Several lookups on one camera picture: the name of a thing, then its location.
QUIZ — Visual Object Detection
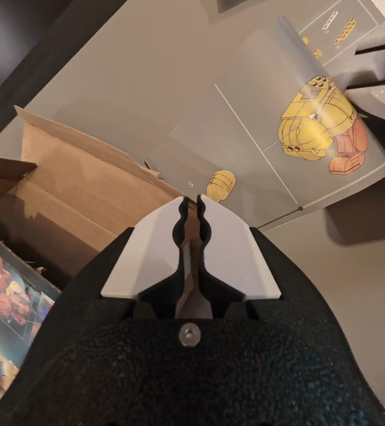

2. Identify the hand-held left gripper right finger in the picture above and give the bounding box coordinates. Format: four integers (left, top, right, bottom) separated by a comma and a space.
196, 194, 282, 315

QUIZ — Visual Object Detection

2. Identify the grey desk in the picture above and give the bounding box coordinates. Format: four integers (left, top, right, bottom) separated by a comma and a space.
0, 0, 385, 416

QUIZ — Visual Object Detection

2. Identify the grey building instruction booklet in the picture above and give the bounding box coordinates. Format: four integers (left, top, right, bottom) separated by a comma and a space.
144, 0, 385, 233

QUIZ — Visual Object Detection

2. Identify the dark desk cable cover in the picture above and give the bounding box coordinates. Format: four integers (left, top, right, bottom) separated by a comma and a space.
0, 0, 128, 154

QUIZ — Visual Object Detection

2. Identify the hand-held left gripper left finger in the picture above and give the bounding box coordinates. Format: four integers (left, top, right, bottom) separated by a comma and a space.
101, 196, 189, 315

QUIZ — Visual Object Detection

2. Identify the torn open cardboard box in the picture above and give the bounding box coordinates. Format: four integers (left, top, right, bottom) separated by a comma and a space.
0, 106, 196, 410

